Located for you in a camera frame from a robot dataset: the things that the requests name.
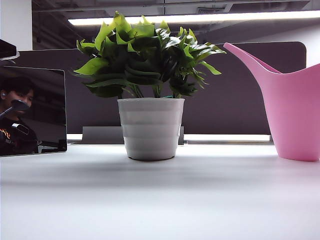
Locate pink plastic watering can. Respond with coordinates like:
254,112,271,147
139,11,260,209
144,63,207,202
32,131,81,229
223,42,320,162

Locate green leafy plant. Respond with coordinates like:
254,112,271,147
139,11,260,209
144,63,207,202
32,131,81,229
72,11,227,100

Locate white ribbed plastic pot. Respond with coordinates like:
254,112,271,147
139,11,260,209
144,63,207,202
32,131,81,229
116,97,186,161

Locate dark grey monitor back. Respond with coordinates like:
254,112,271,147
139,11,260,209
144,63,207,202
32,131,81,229
183,41,307,136

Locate glossy black mirror panel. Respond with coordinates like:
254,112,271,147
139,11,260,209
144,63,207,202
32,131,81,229
0,65,68,158

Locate long ceiling light strip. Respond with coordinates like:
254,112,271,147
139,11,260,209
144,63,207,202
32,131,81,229
67,10,320,26

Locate black flat shelf object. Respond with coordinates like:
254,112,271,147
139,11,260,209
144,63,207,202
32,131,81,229
0,38,20,62

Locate grey partition mounting bracket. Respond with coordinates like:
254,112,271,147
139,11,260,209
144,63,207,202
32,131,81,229
81,126,185,145

